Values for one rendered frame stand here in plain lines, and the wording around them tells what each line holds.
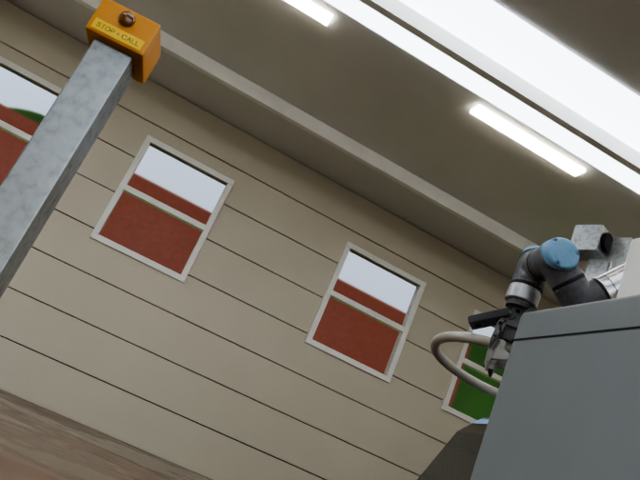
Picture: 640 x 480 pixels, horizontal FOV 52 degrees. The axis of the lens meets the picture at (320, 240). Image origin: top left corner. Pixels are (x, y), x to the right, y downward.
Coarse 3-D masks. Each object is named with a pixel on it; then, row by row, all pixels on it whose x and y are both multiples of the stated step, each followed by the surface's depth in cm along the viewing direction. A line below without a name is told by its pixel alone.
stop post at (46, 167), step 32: (96, 32) 124; (128, 32) 125; (160, 32) 129; (96, 64) 124; (128, 64) 126; (64, 96) 121; (96, 96) 123; (64, 128) 120; (96, 128) 125; (32, 160) 117; (64, 160) 119; (0, 192) 114; (32, 192) 116; (0, 224) 113; (32, 224) 115; (0, 256) 112; (0, 288) 115
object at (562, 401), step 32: (544, 320) 115; (576, 320) 107; (608, 320) 100; (512, 352) 120; (544, 352) 111; (576, 352) 103; (608, 352) 97; (512, 384) 115; (544, 384) 107; (576, 384) 100; (608, 384) 94; (512, 416) 110; (544, 416) 103; (576, 416) 96; (608, 416) 91; (480, 448) 115; (512, 448) 106; (544, 448) 100; (576, 448) 93; (608, 448) 88
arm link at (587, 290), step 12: (624, 264) 169; (576, 276) 167; (600, 276) 169; (612, 276) 167; (552, 288) 170; (564, 288) 167; (576, 288) 166; (588, 288) 167; (600, 288) 166; (612, 288) 165; (564, 300) 168; (576, 300) 166; (588, 300) 165; (600, 300) 165
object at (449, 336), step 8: (440, 336) 191; (448, 336) 187; (456, 336) 184; (464, 336) 182; (472, 336) 180; (480, 336) 179; (488, 336) 178; (432, 344) 197; (440, 344) 195; (480, 344) 178; (488, 344) 177; (432, 352) 204; (440, 352) 205; (440, 360) 208; (448, 360) 210; (448, 368) 211; (456, 368) 213; (464, 376) 214; (472, 376) 215; (472, 384) 215; (480, 384) 215; (488, 384) 216; (488, 392) 215; (496, 392) 214
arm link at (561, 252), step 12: (552, 240) 169; (564, 240) 169; (540, 252) 170; (552, 252) 167; (564, 252) 167; (576, 252) 168; (528, 264) 177; (540, 264) 171; (552, 264) 167; (564, 264) 166; (576, 264) 167; (540, 276) 175; (552, 276) 169; (564, 276) 167
